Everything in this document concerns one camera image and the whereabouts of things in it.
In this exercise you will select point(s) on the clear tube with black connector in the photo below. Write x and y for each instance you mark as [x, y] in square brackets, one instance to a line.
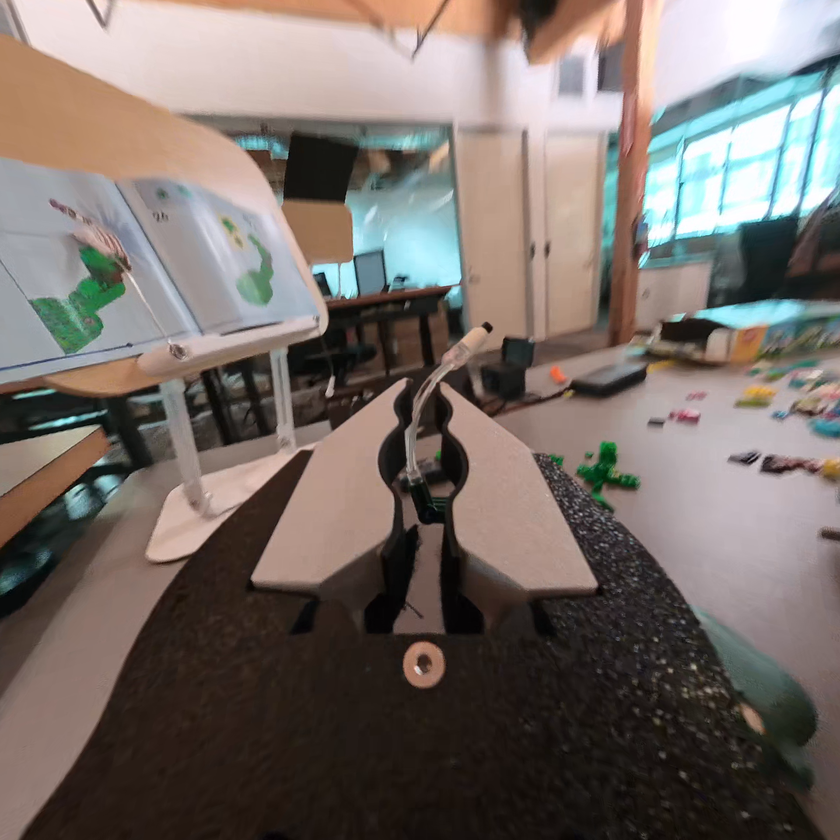
[459, 351]

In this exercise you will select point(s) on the orange brick separator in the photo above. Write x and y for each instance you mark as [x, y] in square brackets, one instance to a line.
[558, 375]

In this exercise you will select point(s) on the black office chair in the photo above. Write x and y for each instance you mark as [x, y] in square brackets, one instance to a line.
[754, 262]

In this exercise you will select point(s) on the pile of green bricks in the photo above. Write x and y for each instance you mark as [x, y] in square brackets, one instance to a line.
[600, 469]

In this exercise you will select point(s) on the white door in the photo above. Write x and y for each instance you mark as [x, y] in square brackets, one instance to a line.
[574, 236]
[492, 236]

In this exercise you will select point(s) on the red fire extinguisher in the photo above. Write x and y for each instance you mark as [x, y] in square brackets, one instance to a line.
[641, 241]

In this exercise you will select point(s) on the white recycling cabinet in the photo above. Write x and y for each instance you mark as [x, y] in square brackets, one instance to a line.
[676, 295]

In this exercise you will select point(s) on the pile of colourful bricks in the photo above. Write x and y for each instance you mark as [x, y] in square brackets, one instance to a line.
[814, 400]

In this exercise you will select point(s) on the yellow round brick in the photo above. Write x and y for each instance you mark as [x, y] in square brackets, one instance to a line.
[832, 468]

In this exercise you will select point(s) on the black charging case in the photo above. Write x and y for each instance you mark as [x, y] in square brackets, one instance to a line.
[505, 377]

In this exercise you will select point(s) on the white hanging plug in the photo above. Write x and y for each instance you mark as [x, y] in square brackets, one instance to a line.
[331, 387]

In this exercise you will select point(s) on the wooden post with red signs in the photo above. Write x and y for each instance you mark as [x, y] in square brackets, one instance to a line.
[633, 164]

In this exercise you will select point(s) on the pink small brick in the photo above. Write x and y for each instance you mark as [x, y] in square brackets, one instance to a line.
[684, 415]

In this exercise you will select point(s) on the instruction booklet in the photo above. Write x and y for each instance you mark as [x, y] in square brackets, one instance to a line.
[197, 262]

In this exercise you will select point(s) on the wooden book stand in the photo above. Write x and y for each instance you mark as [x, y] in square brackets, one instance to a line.
[98, 118]

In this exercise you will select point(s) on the dark flat device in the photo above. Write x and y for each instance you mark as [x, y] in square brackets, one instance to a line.
[610, 379]

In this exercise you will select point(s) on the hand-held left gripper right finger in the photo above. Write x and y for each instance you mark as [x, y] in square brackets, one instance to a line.
[518, 518]

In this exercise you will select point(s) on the white wall vent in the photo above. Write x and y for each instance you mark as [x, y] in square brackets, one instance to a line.
[571, 75]

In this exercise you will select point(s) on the grey side desk wooden edge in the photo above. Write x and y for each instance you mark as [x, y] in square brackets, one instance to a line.
[46, 472]

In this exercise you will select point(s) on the black computer monitor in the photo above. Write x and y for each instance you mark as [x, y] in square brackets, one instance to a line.
[370, 272]

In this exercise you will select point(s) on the light wooden panel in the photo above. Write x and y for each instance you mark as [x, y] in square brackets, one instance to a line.
[318, 231]

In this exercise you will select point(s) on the black hanging panel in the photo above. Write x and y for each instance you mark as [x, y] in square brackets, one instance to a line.
[320, 169]

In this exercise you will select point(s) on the colourful toy set box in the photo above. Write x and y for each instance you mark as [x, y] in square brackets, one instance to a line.
[754, 331]

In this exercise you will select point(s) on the wooden desk with black legs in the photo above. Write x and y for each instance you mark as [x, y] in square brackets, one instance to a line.
[394, 308]

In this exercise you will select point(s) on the large grid window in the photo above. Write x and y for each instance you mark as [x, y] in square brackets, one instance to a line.
[741, 170]

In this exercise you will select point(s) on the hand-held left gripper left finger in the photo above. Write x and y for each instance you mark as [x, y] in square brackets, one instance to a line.
[328, 518]

